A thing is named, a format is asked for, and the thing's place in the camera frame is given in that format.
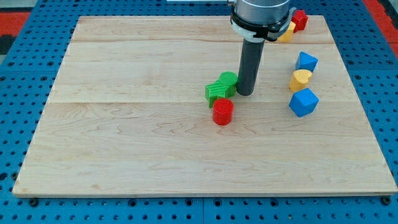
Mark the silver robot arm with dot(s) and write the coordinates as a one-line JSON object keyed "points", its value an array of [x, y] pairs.
{"points": [[257, 21]]}

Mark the yellow block at top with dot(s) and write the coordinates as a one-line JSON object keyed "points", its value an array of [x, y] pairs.
{"points": [[287, 35]]}

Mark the red block at top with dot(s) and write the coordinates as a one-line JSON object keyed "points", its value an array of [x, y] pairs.
{"points": [[300, 19]]}

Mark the red cylinder block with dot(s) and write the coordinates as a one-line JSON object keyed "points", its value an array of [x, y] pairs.
{"points": [[223, 111]]}

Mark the green star block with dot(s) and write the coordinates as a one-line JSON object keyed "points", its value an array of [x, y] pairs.
{"points": [[216, 91]]}

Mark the green cylinder block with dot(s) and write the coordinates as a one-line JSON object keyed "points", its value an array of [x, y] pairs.
{"points": [[229, 79]]}

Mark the light wooden board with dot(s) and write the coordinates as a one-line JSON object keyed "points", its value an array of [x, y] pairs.
{"points": [[127, 118]]}

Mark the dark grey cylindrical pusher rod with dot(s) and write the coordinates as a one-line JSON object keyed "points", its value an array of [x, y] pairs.
{"points": [[249, 64]]}

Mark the blue cube block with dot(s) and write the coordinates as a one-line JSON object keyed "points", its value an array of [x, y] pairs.
{"points": [[303, 102]]}

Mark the yellow heart block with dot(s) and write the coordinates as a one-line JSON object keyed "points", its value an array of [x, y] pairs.
{"points": [[300, 80]]}

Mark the blue triangular block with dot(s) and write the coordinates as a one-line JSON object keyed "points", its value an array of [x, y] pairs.
{"points": [[306, 61]]}

